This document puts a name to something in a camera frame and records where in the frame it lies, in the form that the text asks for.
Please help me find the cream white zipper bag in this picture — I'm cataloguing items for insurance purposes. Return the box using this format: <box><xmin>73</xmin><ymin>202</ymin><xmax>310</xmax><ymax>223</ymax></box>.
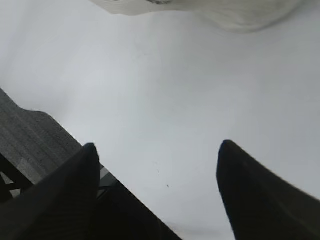
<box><xmin>92</xmin><ymin>0</ymin><xmax>303</xmax><ymax>33</ymax></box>

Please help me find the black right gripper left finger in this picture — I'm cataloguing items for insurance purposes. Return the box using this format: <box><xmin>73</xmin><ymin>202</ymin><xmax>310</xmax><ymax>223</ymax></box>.
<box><xmin>0</xmin><ymin>143</ymin><xmax>100</xmax><ymax>240</ymax></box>

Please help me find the dark metal table frame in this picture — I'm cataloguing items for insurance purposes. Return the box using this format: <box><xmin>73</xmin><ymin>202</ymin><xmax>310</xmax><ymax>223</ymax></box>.
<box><xmin>0</xmin><ymin>152</ymin><xmax>183</xmax><ymax>240</ymax></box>

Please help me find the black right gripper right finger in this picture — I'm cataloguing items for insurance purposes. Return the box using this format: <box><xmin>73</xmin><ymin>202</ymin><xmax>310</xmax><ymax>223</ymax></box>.
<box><xmin>216</xmin><ymin>140</ymin><xmax>320</xmax><ymax>240</ymax></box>

